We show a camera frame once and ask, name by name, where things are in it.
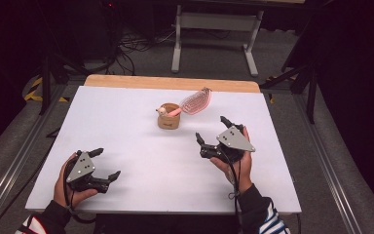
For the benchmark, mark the tan cup with animal figure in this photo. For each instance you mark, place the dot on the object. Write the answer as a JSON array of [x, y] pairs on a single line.
[[168, 123]]

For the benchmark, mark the grey metal desk frame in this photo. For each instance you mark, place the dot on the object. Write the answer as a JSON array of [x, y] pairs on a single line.
[[217, 22]]

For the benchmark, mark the black tripod stand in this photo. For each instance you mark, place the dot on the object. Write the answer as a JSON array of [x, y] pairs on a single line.
[[46, 84], [311, 97]]

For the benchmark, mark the aluminium floor rail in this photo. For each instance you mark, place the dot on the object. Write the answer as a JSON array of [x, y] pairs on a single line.
[[19, 156], [331, 182]]

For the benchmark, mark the person's dark lap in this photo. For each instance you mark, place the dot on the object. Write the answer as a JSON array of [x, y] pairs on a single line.
[[165, 225]]

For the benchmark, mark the white board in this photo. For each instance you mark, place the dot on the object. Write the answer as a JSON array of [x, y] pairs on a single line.
[[162, 182]]

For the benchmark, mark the person's right hand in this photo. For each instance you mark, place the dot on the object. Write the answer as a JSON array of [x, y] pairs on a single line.
[[245, 172]]

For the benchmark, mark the dark curtain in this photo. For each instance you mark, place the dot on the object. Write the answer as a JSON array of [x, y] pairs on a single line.
[[363, 81], [0, 65]]

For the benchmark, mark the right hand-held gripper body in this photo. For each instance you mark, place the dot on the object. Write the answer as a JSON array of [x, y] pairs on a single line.
[[235, 139]]

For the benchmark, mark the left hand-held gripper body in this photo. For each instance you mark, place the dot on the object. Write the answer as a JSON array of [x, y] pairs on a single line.
[[81, 169]]

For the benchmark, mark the person's left hand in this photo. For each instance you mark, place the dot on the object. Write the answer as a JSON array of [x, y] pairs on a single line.
[[60, 188]]

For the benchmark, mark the pink hairbrush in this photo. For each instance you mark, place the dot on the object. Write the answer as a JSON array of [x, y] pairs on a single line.
[[196, 102]]

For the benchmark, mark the yellow black hazard tape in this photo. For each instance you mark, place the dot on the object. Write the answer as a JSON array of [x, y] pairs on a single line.
[[32, 96], [271, 99]]

